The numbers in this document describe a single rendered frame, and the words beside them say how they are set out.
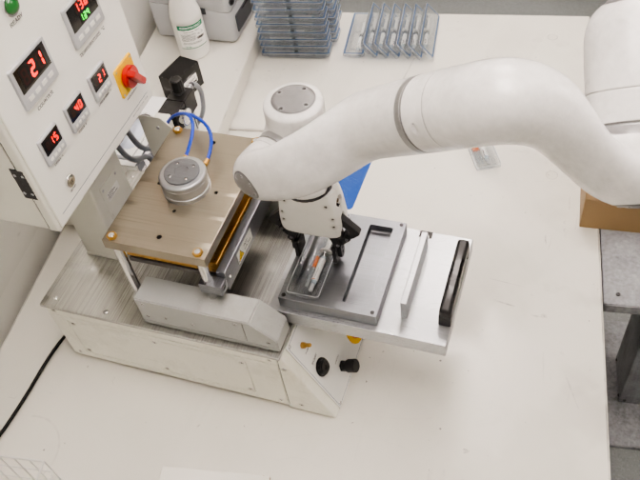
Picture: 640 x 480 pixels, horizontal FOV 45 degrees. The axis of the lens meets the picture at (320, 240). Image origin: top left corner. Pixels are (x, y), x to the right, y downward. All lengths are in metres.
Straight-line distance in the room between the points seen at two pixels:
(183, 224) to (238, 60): 0.90
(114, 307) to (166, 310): 0.14
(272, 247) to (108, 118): 0.37
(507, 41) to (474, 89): 1.33
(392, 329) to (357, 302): 0.07
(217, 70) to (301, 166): 1.11
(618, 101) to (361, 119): 0.28
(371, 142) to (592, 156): 0.25
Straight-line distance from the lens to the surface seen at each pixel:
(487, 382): 1.44
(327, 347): 1.38
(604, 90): 0.87
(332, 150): 0.96
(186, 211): 1.25
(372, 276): 1.28
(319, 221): 1.19
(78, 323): 1.47
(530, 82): 0.79
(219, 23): 2.10
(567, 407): 1.43
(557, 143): 0.83
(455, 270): 1.25
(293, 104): 1.05
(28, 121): 1.14
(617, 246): 1.65
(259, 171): 1.00
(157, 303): 1.29
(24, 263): 1.76
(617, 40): 0.87
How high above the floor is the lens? 2.00
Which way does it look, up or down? 50 degrees down
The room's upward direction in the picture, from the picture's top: 10 degrees counter-clockwise
